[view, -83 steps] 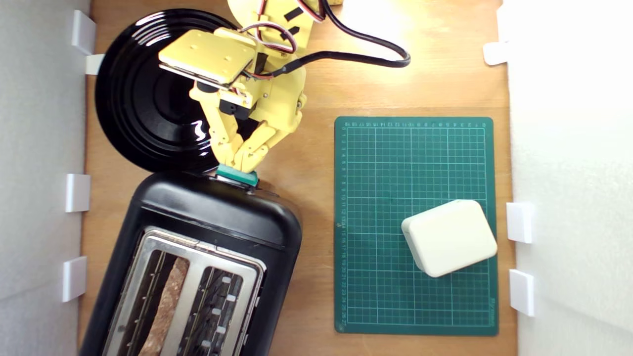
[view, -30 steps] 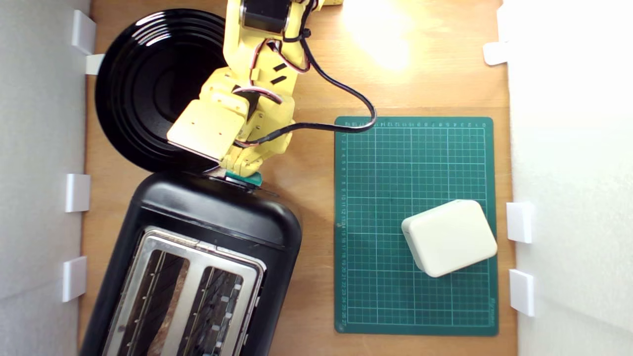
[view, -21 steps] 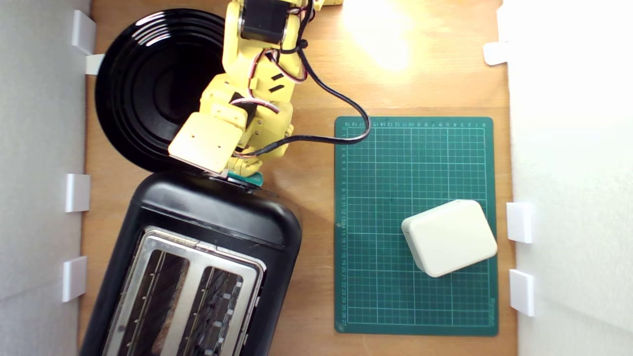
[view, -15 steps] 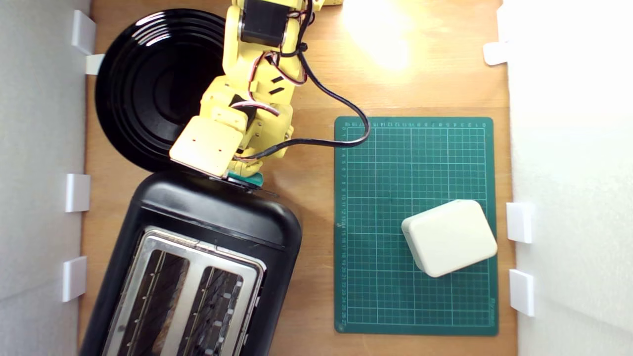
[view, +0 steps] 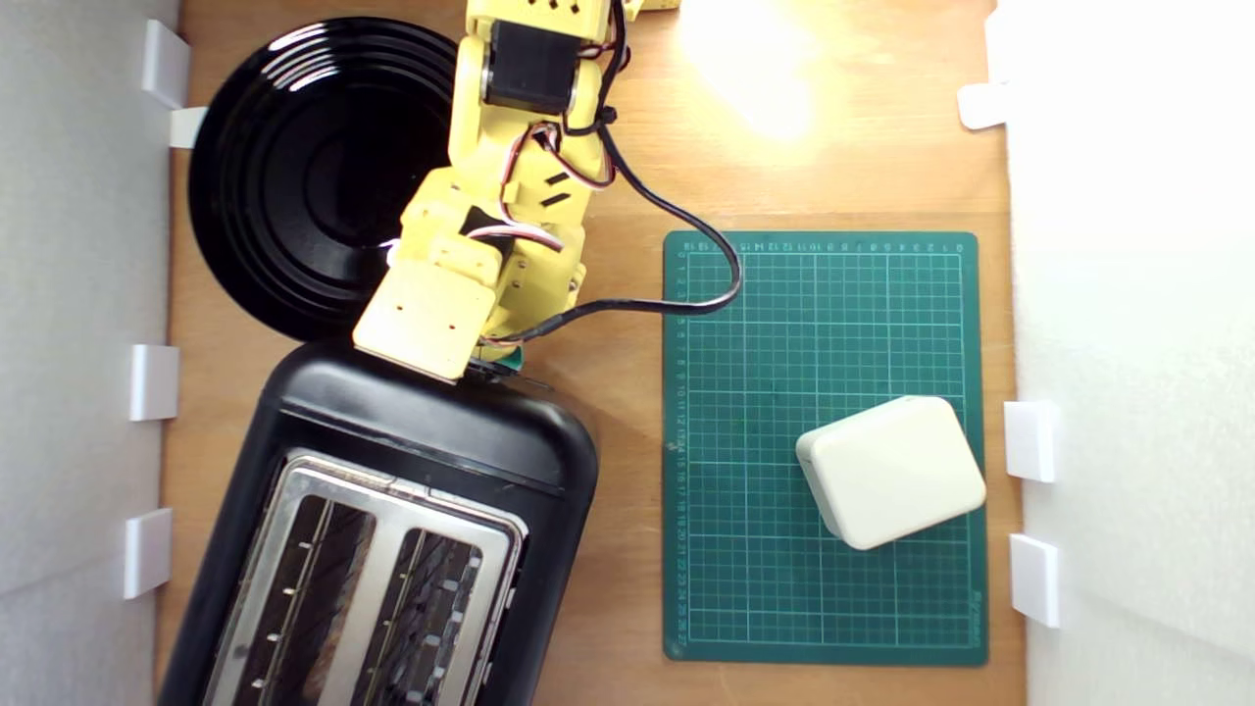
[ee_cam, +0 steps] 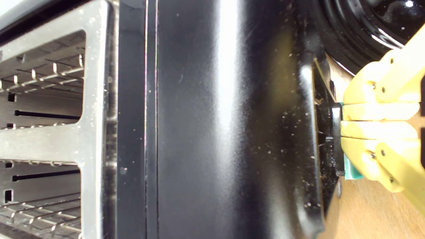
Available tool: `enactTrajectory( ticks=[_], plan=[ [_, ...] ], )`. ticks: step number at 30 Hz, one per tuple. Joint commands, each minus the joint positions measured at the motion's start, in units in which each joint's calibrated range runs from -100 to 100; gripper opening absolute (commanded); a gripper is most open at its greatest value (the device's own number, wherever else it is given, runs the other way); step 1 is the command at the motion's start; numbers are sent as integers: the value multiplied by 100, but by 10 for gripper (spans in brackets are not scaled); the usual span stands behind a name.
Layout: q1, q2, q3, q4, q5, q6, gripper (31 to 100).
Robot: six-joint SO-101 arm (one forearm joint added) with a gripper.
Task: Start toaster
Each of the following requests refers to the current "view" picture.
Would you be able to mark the green toaster lever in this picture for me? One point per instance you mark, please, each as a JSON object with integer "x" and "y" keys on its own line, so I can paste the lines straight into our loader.
{"x": 511, "y": 361}

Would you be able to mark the black two-slot toaster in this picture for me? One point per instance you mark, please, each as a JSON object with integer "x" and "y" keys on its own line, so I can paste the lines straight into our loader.
{"x": 422, "y": 431}

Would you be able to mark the black plate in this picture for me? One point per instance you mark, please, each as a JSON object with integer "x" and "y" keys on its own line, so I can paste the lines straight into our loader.
{"x": 294, "y": 186}

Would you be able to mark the green cutting mat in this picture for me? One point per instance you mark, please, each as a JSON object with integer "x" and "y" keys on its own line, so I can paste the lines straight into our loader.
{"x": 833, "y": 343}

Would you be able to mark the white block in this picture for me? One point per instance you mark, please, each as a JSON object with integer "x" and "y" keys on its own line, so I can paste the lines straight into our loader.
{"x": 892, "y": 471}

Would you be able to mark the yellow square camera box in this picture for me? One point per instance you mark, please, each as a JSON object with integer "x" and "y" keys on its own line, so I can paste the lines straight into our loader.
{"x": 422, "y": 319}

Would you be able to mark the white wall clip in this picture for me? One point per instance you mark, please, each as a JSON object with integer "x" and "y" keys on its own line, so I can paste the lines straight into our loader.
{"x": 154, "y": 382}
{"x": 186, "y": 127}
{"x": 1031, "y": 441}
{"x": 147, "y": 552}
{"x": 165, "y": 64}
{"x": 982, "y": 105}
{"x": 1035, "y": 580}

